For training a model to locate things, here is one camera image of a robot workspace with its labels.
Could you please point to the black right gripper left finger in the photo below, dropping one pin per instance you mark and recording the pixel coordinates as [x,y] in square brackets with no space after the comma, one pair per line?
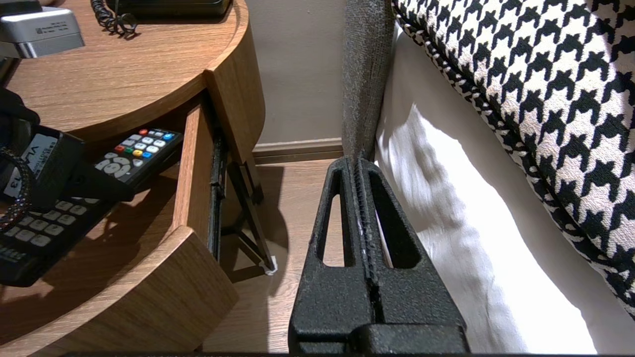
[327,297]

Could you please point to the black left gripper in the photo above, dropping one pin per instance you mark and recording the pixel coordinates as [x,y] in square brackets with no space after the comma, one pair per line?
[49,168]

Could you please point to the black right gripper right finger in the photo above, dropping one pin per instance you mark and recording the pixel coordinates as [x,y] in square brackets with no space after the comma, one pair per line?
[412,297]

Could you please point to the wooden curved-front drawer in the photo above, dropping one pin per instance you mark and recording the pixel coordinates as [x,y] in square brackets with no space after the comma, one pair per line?
[149,297]

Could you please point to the white bedding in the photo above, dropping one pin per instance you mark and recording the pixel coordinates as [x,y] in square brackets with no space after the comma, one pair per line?
[471,223]

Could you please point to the round wooden side table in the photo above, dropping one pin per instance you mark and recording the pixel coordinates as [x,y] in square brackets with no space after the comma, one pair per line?
[139,69]

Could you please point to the grey brown baseboard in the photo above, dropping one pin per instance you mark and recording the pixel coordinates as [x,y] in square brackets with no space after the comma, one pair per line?
[297,150]

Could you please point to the black and white desk telephone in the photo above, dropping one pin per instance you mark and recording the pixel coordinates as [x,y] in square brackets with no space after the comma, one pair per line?
[168,6]

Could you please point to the grey fabric headboard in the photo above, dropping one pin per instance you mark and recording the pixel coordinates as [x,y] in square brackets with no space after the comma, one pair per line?
[364,74]

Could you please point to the black white houndstooth pillow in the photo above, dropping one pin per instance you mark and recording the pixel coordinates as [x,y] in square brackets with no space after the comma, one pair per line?
[545,99]

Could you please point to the black metal table leg frame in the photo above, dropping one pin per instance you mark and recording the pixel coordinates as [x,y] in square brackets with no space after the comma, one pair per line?
[248,213]

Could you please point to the dark metal bar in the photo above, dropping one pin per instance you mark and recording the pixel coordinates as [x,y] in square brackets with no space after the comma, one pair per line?
[217,198]

